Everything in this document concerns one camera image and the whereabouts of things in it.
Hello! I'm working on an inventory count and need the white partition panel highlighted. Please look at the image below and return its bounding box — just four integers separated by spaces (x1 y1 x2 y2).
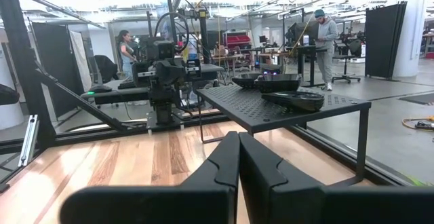
69 30 93 93

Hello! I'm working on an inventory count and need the black perforated metal shelf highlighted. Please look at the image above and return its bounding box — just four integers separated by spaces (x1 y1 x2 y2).
195 83 373 188

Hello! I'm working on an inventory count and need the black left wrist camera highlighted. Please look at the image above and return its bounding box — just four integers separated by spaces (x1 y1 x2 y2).
154 39 176 61

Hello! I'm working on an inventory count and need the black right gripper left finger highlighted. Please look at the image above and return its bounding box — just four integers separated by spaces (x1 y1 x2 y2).
179 131 240 224

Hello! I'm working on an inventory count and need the black folding partition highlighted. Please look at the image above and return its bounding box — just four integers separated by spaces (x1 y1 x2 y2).
364 1 408 80

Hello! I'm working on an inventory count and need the black standing desk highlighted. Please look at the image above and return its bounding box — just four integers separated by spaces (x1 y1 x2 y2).
80 63 225 107

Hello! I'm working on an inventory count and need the silver aluminium bracket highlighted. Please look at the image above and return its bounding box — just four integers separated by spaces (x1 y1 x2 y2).
18 114 40 168

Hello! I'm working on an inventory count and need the black floor mat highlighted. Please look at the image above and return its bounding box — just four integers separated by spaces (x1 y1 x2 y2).
397 92 434 107

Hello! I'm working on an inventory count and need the person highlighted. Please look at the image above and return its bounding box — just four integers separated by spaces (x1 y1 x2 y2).
313 8 340 92
117 29 139 81

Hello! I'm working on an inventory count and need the black device with purple lights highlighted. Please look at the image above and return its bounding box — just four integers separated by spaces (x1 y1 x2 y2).
259 64 283 77

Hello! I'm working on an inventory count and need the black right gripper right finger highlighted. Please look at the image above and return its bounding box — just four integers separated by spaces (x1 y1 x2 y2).
239 132 326 224

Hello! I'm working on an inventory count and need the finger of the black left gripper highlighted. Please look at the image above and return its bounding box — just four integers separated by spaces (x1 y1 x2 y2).
157 62 172 86
171 62 186 86

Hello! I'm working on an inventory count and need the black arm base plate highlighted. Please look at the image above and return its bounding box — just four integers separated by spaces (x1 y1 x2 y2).
145 113 186 132

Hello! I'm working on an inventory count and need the white building column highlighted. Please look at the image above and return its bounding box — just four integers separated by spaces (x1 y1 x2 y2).
393 0 430 79

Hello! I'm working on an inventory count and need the black desk with monitor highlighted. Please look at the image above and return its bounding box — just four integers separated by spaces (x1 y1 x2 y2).
284 20 329 88

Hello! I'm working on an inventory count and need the black office chair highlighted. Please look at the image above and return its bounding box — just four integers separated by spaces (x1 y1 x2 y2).
332 39 363 84

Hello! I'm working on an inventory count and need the black vertical pole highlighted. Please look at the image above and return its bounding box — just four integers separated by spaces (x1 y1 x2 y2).
198 8 210 64

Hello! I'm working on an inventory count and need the red storage bin rack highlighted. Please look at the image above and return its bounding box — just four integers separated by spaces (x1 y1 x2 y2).
224 35 253 51

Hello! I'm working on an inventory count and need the black draped chair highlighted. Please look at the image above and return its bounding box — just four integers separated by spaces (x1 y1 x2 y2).
93 54 119 84

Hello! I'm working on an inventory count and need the black partition panel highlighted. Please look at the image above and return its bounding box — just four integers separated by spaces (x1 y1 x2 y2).
32 22 85 118

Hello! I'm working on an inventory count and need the black teardrop mini plate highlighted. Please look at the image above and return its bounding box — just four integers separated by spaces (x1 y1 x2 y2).
260 90 326 113

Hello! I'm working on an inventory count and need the black rounded object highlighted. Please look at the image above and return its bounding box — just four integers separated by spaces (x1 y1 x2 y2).
0 83 20 107

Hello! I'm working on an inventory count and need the yellow floor cable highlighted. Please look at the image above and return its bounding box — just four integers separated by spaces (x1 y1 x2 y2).
401 115 434 132

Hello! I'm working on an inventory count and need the black computer mouse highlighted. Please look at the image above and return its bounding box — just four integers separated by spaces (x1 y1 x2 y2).
88 83 113 94

